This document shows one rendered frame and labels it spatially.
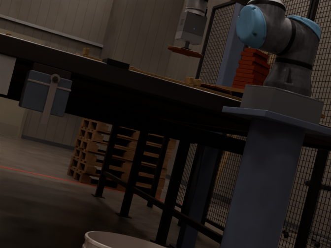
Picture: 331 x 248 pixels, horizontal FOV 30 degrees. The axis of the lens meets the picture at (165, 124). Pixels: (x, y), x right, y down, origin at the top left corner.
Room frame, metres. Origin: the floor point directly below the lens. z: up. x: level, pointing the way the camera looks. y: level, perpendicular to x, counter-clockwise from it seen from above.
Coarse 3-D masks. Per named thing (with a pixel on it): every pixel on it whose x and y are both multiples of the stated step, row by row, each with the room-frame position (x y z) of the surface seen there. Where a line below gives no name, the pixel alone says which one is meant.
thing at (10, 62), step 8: (0, 56) 1.88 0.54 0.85; (8, 56) 1.89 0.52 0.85; (0, 64) 1.89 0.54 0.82; (8, 64) 1.89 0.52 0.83; (0, 72) 1.89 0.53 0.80; (8, 72) 1.89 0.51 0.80; (0, 80) 1.89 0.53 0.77; (8, 80) 1.90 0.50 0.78; (0, 88) 1.89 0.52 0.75; (8, 88) 1.90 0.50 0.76
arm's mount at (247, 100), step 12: (252, 96) 1.89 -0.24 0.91; (264, 96) 1.82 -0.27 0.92; (276, 96) 1.79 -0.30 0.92; (288, 96) 1.80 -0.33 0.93; (300, 96) 1.82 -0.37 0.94; (252, 108) 1.87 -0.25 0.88; (264, 108) 1.81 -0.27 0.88; (276, 108) 1.79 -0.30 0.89; (288, 108) 1.80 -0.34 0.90; (300, 108) 1.82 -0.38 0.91; (312, 108) 1.83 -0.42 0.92; (312, 120) 1.84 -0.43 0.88
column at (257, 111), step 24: (264, 120) 1.83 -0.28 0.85; (288, 120) 1.75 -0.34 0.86; (264, 144) 1.82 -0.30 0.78; (288, 144) 1.82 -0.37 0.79; (240, 168) 1.88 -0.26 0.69; (264, 168) 1.82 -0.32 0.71; (288, 168) 1.83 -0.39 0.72; (240, 192) 1.85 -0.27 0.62; (264, 192) 1.81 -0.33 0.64; (288, 192) 1.85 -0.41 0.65; (240, 216) 1.84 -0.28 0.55; (264, 216) 1.81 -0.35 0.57; (240, 240) 1.82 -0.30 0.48; (264, 240) 1.82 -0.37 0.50
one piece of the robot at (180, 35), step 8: (184, 16) 2.25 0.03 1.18; (192, 16) 2.24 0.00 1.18; (200, 16) 2.26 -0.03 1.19; (184, 24) 2.24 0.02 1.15; (192, 24) 2.25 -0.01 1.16; (200, 24) 2.26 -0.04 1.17; (176, 32) 2.29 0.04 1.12; (184, 32) 2.24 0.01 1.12; (192, 32) 2.25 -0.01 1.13; (200, 32) 2.26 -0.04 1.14; (184, 40) 2.27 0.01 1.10; (192, 40) 2.25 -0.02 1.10; (200, 40) 2.26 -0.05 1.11
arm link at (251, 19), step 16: (256, 0) 1.80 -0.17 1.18; (272, 0) 1.79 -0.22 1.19; (240, 16) 1.83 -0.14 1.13; (256, 16) 1.76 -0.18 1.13; (272, 16) 1.78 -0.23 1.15; (240, 32) 1.82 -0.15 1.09; (256, 32) 1.77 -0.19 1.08; (272, 32) 1.78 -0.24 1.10; (288, 32) 1.80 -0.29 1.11; (256, 48) 1.82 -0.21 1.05; (272, 48) 1.82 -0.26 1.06
